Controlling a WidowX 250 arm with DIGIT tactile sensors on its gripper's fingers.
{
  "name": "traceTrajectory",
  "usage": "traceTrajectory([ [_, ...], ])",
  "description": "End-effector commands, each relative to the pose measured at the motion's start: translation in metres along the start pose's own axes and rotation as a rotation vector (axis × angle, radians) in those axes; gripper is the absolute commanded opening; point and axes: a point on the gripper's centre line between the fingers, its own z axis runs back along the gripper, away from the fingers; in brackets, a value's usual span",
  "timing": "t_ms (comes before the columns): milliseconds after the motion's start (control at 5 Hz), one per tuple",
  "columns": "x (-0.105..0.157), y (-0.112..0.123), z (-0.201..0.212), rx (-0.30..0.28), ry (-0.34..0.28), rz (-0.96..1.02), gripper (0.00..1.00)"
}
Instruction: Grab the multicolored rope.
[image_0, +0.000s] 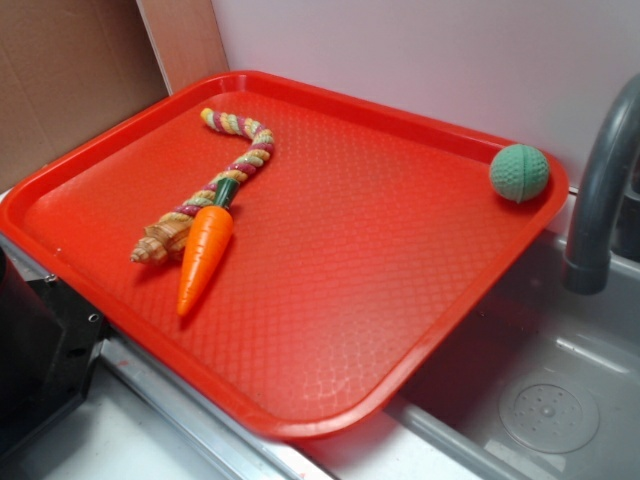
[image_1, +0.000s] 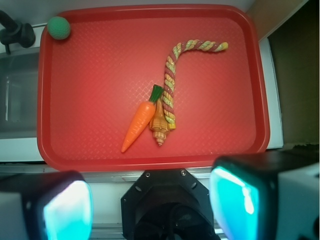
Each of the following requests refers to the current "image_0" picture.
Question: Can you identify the brown cardboard panel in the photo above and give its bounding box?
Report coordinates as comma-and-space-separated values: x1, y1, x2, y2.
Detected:
1, 1, 228, 190

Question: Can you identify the multicolored braided rope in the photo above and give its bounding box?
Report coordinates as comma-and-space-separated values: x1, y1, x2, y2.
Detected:
130, 107, 276, 266

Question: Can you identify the orange plastic toy carrot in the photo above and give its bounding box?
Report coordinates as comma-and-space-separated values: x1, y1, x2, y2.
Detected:
176, 178, 240, 317

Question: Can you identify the gray plastic sink basin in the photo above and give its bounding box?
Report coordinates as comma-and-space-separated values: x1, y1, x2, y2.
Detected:
302, 235, 639, 479

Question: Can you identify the green dimpled ball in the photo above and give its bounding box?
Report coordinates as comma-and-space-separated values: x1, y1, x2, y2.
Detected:
489, 144, 550, 203

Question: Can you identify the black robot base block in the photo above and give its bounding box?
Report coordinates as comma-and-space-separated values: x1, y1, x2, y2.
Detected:
1, 253, 105, 461

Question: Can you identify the gray toy faucet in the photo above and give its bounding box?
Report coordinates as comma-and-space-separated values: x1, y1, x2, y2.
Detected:
562, 76, 639, 295

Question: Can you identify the red plastic tray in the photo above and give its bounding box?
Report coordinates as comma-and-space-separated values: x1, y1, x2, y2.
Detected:
1, 72, 569, 440

